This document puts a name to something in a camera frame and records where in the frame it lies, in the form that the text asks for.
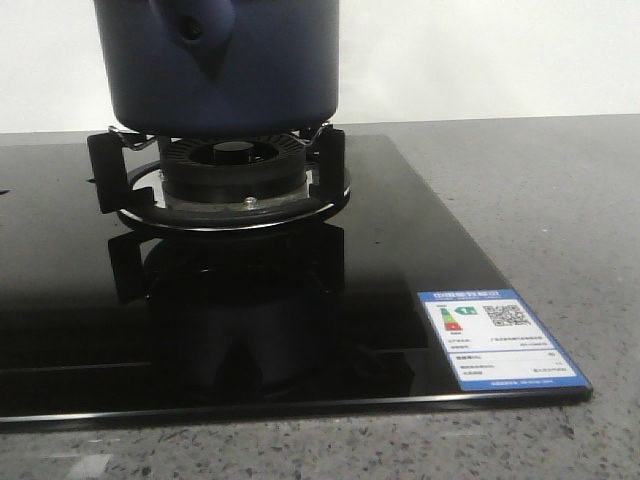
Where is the black pot support grate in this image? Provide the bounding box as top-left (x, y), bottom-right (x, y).
top-left (87, 125), bottom-right (350, 232)

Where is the dark blue cooking pot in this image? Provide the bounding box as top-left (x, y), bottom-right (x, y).
top-left (94, 0), bottom-right (339, 137)

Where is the black gas burner head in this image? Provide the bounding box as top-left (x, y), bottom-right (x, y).
top-left (160, 135), bottom-right (306, 203)

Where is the blue energy label sticker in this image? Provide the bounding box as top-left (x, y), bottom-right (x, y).
top-left (418, 289), bottom-right (589, 392)

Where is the black glass gas stove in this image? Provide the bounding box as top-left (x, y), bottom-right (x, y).
top-left (1, 136), bottom-right (592, 432)

